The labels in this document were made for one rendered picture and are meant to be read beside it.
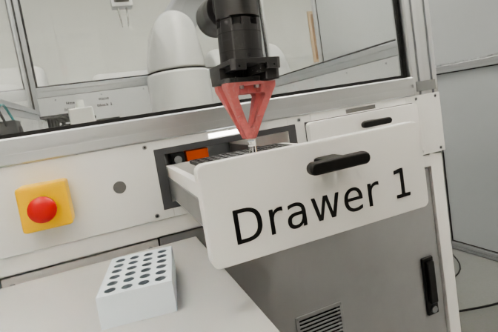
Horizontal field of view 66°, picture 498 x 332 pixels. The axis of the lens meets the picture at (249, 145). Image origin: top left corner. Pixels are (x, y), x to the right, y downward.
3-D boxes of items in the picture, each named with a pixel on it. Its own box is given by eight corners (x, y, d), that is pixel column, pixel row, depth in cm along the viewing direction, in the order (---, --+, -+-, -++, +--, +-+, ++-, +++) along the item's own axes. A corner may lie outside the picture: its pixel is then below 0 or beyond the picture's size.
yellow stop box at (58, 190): (73, 224, 60) (64, 180, 60) (22, 236, 58) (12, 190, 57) (75, 218, 65) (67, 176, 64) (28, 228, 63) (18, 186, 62)
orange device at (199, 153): (211, 166, 110) (207, 147, 110) (173, 174, 106) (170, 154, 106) (207, 164, 114) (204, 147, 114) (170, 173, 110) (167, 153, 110)
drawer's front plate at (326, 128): (422, 149, 90) (417, 102, 89) (316, 175, 80) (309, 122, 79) (416, 149, 91) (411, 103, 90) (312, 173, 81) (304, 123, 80)
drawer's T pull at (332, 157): (372, 162, 41) (370, 150, 41) (312, 177, 39) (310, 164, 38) (352, 160, 44) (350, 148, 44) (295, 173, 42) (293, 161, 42)
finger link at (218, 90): (235, 143, 46) (227, 64, 45) (218, 140, 53) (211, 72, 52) (286, 136, 48) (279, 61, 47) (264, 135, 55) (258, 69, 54)
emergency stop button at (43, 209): (58, 220, 58) (53, 195, 57) (29, 227, 56) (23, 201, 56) (61, 216, 60) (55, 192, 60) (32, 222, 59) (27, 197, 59)
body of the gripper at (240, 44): (232, 74, 44) (225, 9, 44) (210, 82, 54) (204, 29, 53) (282, 71, 47) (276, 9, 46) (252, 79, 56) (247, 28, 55)
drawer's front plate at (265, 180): (429, 205, 49) (419, 120, 48) (214, 271, 39) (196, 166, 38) (419, 202, 51) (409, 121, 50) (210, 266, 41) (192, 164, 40)
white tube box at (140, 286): (177, 311, 44) (171, 280, 43) (101, 330, 42) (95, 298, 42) (176, 270, 56) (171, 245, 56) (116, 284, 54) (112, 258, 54)
